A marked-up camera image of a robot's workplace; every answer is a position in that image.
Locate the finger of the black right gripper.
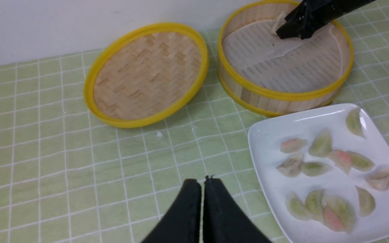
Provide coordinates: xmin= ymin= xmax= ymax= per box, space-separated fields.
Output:
xmin=276 ymin=0 xmax=372 ymax=40

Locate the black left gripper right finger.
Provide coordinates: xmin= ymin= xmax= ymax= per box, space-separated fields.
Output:
xmin=203 ymin=178 xmax=271 ymax=243

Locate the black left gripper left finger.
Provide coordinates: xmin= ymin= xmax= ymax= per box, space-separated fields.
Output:
xmin=142 ymin=179 xmax=201 ymax=243

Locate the pale white steamed dumpling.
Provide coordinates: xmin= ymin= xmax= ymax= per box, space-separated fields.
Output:
xmin=270 ymin=12 xmax=287 ymax=36

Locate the green steamed dumpling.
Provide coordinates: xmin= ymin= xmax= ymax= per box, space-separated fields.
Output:
xmin=308 ymin=128 xmax=333 ymax=157

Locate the green dumpling at plate corner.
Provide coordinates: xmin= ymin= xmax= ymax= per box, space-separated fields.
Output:
xmin=346 ymin=108 xmax=366 ymax=138

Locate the white square plate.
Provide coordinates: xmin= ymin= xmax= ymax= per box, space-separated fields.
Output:
xmin=248 ymin=103 xmax=389 ymax=243

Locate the white steamer liner cloth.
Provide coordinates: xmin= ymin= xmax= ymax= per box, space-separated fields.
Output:
xmin=222 ymin=20 xmax=343 ymax=93

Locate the yellow bamboo steamer basket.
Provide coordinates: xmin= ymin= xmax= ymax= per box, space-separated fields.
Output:
xmin=217 ymin=0 xmax=354 ymax=116

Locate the green dumpling bottom left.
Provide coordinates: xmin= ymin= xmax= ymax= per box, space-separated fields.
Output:
xmin=285 ymin=191 xmax=313 ymax=220

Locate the pale grey dumpling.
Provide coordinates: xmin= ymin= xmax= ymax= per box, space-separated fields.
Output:
xmin=275 ymin=153 xmax=304 ymax=178

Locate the green dumpling bottom middle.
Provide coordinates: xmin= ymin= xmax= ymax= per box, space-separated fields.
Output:
xmin=305 ymin=189 xmax=325 ymax=223

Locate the pink dumpling upper left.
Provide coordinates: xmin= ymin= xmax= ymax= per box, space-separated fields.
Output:
xmin=280 ymin=137 xmax=308 ymax=154

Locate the green dumpling centre left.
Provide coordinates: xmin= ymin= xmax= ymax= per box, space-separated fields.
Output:
xmin=302 ymin=162 xmax=333 ymax=177

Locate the pink green dumpling bottom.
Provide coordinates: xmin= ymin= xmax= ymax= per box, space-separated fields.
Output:
xmin=322 ymin=195 xmax=357 ymax=234

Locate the pink orange dumpling centre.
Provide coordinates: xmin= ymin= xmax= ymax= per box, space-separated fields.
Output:
xmin=327 ymin=150 xmax=352 ymax=175

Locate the green checkered tablecloth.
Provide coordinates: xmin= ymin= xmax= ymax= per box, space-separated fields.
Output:
xmin=0 ymin=0 xmax=389 ymax=243

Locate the green dumpling bottom right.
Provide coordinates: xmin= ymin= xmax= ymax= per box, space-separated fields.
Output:
xmin=355 ymin=186 xmax=376 ymax=217

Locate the green dumpling centre right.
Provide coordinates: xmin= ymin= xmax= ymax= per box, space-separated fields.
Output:
xmin=347 ymin=151 xmax=375 ymax=172

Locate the yellow bamboo steamer lid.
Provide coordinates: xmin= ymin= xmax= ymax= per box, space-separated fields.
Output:
xmin=83 ymin=23 xmax=209 ymax=129

